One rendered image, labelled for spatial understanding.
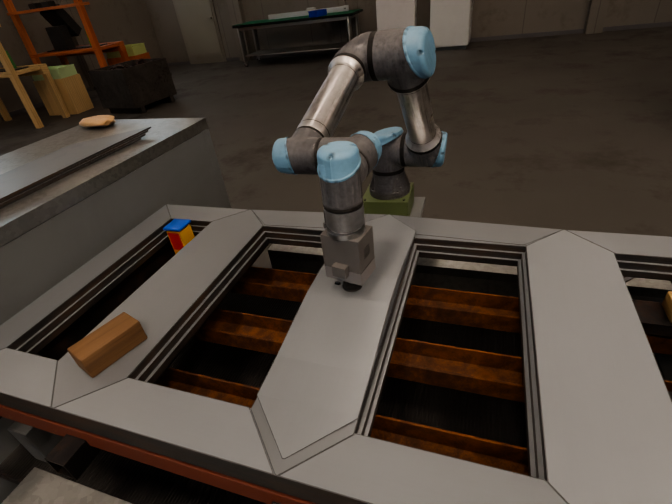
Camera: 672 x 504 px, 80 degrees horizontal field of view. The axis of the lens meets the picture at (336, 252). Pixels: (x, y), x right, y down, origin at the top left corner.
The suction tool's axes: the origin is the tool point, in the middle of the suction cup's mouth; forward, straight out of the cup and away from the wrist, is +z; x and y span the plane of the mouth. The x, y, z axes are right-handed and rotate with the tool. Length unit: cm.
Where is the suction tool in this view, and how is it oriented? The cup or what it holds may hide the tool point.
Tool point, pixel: (353, 289)
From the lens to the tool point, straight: 86.7
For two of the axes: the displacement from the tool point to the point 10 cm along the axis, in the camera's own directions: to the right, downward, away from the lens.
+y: 8.6, 2.0, -4.7
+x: 4.9, -5.3, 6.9
